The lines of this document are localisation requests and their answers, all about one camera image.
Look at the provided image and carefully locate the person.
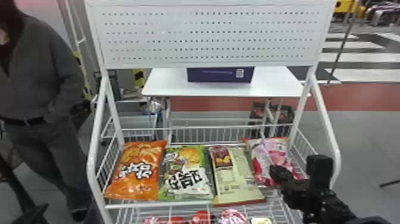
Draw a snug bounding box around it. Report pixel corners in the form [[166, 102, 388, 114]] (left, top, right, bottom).
[[0, 0, 105, 224]]

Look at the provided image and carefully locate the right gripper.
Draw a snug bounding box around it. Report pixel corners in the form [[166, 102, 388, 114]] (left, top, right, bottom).
[[268, 164, 312, 210]]

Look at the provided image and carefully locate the black cable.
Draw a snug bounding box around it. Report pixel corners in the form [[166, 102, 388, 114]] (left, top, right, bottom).
[[379, 178, 400, 189]]

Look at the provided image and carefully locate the black crate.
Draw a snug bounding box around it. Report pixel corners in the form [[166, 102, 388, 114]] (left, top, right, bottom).
[[249, 102, 295, 139]]

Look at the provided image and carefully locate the pink round snack packet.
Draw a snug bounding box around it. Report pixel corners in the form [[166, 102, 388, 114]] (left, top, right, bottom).
[[218, 208, 248, 224]]

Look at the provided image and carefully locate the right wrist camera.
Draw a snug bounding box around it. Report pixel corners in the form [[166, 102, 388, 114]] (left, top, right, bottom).
[[305, 154, 335, 190]]

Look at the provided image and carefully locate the beige snack packet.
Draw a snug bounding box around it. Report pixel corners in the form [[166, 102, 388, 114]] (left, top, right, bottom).
[[208, 145, 267, 207]]

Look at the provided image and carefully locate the red snack packet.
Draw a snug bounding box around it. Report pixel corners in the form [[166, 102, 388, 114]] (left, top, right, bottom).
[[190, 210, 217, 224]]

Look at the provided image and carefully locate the white side table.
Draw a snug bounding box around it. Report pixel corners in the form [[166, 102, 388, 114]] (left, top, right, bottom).
[[141, 66, 313, 145]]

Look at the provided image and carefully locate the white wire rack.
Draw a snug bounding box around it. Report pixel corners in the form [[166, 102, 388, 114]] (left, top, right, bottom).
[[83, 0, 342, 224]]

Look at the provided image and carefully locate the orange snack packet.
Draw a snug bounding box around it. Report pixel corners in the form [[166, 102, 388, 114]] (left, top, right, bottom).
[[103, 140, 168, 201]]

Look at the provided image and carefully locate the blue box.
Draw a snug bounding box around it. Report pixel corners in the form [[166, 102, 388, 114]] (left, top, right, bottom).
[[186, 66, 256, 84]]

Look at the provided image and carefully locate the green snack packet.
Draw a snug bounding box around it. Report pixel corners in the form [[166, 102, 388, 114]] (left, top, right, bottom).
[[157, 145, 215, 201]]

